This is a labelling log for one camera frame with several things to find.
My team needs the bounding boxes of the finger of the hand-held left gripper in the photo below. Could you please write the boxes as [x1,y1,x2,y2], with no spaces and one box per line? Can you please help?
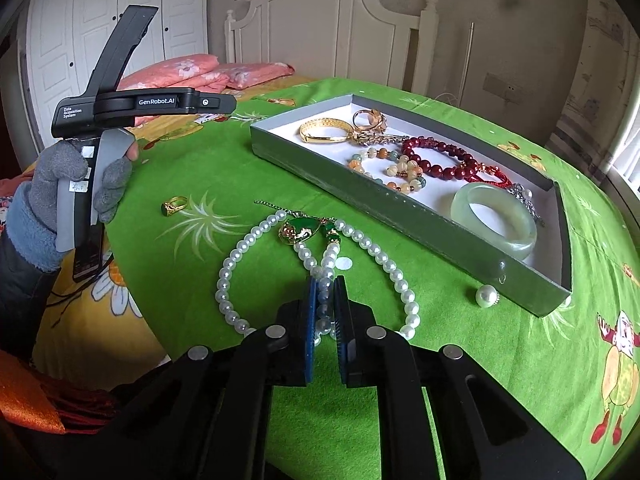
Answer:
[192,91,239,116]

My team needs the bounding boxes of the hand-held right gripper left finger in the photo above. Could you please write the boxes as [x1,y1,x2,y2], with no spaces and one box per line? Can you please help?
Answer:
[65,275,321,480]

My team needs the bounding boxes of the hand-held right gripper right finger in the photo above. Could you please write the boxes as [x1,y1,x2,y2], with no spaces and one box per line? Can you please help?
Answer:
[333,274,587,480]

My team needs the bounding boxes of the white pearl necklace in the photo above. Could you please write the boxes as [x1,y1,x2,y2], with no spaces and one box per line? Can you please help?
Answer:
[215,212,422,348]

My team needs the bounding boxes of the grey cardboard jewelry box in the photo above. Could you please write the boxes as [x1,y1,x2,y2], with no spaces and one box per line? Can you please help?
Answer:
[249,92,573,318]

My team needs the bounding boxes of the gold brooch pin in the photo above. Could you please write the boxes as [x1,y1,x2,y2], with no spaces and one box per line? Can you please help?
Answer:
[350,129,412,148]

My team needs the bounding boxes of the multicoloured bead bracelet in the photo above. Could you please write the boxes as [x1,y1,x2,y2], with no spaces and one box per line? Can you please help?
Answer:
[347,146,428,196]

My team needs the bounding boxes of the red bead bracelet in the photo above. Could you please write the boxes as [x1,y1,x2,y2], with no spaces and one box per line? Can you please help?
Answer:
[400,135,496,182]

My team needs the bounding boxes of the red cord bracelet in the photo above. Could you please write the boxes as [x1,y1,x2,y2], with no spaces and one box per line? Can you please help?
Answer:
[472,159,516,187]

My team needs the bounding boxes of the person's left hand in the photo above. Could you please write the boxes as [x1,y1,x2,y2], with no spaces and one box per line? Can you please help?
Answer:
[31,139,140,226]

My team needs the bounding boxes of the pink floral pillow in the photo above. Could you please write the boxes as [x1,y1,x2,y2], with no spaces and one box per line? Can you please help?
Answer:
[215,62,296,91]

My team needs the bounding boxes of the pink floral quilt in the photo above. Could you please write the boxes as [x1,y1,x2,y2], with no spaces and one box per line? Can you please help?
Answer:
[117,53,232,127]

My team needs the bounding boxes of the white wardrobe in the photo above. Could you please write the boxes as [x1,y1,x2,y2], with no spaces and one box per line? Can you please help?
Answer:
[17,0,210,161]

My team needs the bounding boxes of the gold bangle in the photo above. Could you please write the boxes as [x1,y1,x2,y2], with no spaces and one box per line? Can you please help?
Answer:
[299,117,352,144]

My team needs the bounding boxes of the white wooden headboard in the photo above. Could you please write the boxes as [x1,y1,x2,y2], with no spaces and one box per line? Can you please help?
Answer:
[225,0,441,95]

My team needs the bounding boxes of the white pearl earring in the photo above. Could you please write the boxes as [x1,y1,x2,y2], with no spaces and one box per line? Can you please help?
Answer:
[475,284,501,309]

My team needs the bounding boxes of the pale green jade bangle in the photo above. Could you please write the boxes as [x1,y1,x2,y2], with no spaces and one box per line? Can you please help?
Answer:
[450,182,538,262]

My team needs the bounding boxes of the silver crystal brooch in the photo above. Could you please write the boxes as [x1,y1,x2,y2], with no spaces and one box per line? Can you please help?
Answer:
[507,182,546,226]

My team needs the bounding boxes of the grey metal pole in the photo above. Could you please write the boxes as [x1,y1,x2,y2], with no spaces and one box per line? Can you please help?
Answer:
[457,22,476,106]

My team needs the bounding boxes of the orange red cloth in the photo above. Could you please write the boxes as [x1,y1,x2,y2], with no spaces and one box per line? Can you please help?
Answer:
[0,350,118,436]

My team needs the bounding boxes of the striped curtain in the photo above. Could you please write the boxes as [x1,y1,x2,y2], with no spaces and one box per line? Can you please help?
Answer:
[547,0,640,186]

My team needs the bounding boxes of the window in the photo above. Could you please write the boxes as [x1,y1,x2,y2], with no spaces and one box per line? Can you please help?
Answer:
[607,30,640,201]

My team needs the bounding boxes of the green gold pendant necklace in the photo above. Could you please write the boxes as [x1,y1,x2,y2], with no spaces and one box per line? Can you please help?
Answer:
[254,200,323,247]

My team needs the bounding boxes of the rose gold ring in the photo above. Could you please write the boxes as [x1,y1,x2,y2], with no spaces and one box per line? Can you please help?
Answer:
[352,108,388,133]

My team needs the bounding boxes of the wall socket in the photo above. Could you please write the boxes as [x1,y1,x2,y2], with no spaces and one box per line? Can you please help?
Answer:
[482,74,526,106]

